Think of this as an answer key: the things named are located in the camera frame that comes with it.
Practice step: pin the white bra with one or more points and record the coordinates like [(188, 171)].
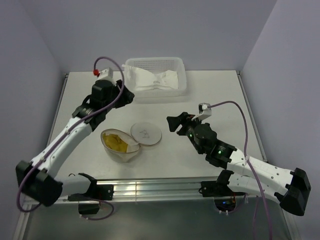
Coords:
[(142, 80)]

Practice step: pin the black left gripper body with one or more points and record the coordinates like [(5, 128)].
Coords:
[(115, 92)]

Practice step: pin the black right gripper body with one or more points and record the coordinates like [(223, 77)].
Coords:
[(188, 127)]

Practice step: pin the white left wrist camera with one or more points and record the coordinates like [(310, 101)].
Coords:
[(106, 74)]

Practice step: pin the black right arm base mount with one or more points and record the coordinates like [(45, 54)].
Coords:
[(226, 197)]

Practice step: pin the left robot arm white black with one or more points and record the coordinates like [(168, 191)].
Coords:
[(37, 178)]

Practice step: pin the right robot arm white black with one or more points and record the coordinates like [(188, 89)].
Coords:
[(243, 173)]

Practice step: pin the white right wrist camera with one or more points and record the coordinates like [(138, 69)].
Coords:
[(204, 112)]

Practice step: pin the aluminium mounting rail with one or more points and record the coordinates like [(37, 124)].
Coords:
[(171, 189)]

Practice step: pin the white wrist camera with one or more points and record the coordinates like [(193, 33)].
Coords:
[(106, 74), (204, 112)]

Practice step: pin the yellow bra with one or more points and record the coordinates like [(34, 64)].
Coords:
[(115, 143)]

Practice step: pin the white perforated plastic basket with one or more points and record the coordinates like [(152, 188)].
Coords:
[(158, 65)]

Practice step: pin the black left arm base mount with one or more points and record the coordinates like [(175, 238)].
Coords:
[(101, 192)]

